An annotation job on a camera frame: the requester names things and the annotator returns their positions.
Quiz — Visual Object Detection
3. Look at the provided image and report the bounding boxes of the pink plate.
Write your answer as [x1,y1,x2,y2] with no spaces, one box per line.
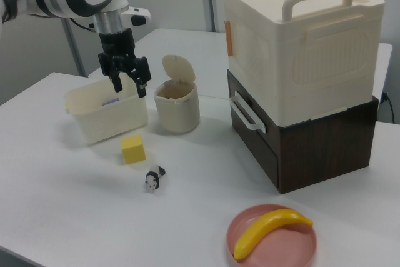
[226,204,318,267]

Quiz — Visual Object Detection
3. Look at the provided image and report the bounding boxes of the yellow cube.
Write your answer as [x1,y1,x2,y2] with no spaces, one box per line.
[120,134,148,166]

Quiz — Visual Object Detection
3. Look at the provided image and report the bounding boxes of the black power cable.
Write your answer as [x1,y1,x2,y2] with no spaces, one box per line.
[381,91,396,123]

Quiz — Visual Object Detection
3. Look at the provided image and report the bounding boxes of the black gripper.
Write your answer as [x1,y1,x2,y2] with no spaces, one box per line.
[97,28,153,99]

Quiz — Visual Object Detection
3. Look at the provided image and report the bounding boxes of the yellow toy banana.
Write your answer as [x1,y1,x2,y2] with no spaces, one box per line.
[233,208,314,262]

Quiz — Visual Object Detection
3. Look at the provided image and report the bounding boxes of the copper box latch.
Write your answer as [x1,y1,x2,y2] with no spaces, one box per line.
[224,20,234,58]

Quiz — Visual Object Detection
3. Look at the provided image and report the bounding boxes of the grey metal post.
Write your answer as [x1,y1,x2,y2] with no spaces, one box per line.
[63,18,88,78]

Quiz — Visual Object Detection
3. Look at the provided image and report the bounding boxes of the cream plastic storage box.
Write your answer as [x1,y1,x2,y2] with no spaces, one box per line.
[221,0,386,121]

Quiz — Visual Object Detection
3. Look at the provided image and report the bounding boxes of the dark brown wooden drawer box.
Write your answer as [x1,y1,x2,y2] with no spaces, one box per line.
[226,69,380,196]

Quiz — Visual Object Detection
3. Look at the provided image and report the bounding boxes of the beige trash can lid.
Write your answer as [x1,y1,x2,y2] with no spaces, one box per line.
[161,54,197,86]

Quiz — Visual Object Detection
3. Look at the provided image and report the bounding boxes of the beige trash can body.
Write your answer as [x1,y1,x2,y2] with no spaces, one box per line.
[153,80,201,134]

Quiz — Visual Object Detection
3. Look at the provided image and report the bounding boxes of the cream open plastic bin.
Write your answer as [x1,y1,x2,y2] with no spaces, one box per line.
[63,78,149,147]

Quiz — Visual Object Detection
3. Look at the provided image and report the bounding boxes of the white drawer handle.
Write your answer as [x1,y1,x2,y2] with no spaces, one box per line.
[229,89,268,134]

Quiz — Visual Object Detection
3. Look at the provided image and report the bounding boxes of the panda figurine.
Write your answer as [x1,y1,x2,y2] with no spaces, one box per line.
[144,164,167,194]

